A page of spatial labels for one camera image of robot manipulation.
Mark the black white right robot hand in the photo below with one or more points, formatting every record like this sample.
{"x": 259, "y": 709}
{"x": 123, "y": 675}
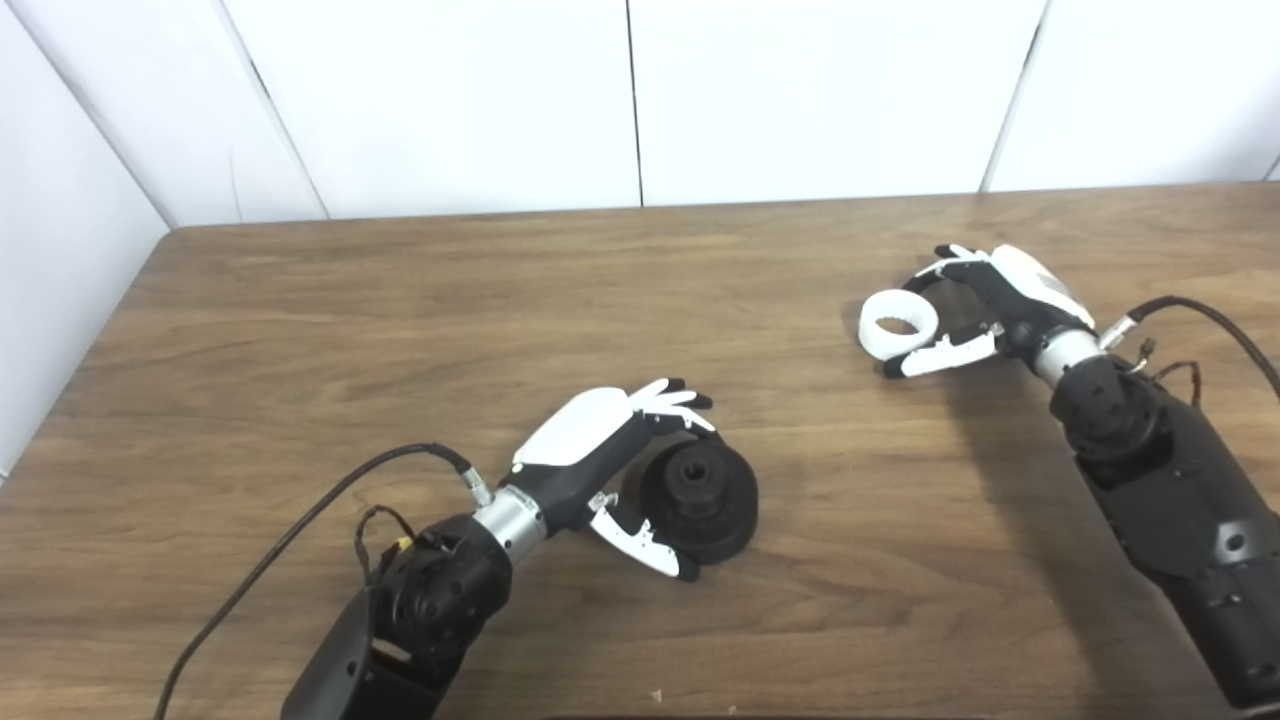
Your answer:
{"x": 1030, "y": 290}

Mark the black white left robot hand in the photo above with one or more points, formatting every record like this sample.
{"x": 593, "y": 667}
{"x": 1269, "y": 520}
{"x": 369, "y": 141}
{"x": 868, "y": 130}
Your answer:
{"x": 575, "y": 435}

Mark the round black part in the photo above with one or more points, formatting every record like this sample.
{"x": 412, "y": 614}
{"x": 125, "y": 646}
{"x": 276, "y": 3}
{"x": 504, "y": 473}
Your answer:
{"x": 720, "y": 510}

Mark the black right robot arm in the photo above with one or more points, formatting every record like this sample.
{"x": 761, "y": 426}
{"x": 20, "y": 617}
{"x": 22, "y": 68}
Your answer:
{"x": 1180, "y": 500}

